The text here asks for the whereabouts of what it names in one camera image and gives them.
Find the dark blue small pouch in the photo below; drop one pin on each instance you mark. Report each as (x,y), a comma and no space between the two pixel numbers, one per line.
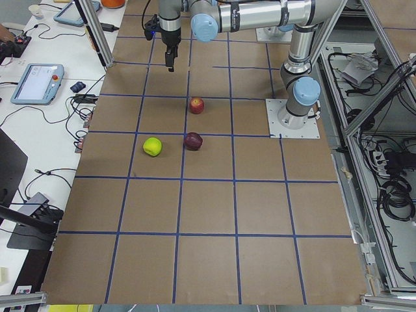
(77,87)

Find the green apple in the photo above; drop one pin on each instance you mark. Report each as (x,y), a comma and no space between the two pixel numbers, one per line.
(152,146)

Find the white paper cup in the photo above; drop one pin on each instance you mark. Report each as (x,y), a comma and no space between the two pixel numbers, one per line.
(36,11)

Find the black power adapter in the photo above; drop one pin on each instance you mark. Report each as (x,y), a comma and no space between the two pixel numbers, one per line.
(109,27)

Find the dark red apple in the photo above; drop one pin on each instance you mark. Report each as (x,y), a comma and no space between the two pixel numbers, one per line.
(193,141)

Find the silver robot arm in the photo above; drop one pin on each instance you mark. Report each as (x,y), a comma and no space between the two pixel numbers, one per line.
(312,22)

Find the blue teach pendant tablet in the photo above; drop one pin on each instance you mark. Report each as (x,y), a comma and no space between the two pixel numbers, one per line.
(38,85)

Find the aluminium frame post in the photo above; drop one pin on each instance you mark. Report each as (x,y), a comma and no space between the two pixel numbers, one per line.
(95,32)

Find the red yellow apple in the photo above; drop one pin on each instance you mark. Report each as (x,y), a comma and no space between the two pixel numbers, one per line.
(196,105)

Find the orange bucket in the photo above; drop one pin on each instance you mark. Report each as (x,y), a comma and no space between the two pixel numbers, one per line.
(113,4)

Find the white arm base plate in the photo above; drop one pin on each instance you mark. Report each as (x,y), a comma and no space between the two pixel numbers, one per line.
(282,124)

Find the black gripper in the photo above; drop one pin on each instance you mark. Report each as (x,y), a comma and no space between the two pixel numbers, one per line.
(171,38)

